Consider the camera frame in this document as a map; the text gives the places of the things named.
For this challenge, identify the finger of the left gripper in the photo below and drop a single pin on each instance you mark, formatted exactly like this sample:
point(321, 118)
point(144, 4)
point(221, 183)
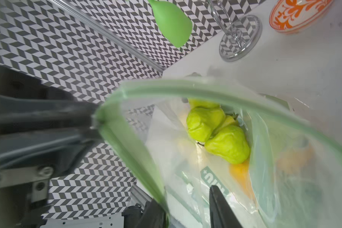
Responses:
point(29, 113)
point(62, 150)

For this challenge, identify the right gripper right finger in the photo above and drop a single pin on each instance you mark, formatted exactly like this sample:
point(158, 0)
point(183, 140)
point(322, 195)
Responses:
point(221, 214)

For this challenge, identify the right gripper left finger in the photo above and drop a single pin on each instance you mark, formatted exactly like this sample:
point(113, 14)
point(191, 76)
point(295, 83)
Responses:
point(154, 216)

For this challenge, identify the green pear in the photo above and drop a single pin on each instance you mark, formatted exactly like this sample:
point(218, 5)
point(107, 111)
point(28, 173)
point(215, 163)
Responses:
point(229, 120)
point(230, 144)
point(201, 122)
point(194, 103)

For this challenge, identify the zip bag with green pears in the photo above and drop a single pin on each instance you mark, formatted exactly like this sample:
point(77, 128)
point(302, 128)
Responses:
point(180, 137)

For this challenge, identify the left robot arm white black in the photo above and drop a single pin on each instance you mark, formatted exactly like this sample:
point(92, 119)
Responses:
point(24, 191)

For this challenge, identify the zip bag with orange fruit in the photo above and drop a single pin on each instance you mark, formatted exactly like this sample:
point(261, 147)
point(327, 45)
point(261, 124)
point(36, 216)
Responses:
point(297, 200)

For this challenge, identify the green plastic goblet upside down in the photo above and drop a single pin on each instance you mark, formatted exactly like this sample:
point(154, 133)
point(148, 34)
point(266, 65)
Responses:
point(173, 24)

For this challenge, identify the chrome mug tree stand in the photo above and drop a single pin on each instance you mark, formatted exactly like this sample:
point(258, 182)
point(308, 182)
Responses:
point(239, 37)

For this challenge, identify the orange patterned small bowl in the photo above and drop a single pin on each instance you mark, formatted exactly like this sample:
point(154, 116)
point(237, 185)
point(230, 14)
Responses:
point(289, 17)

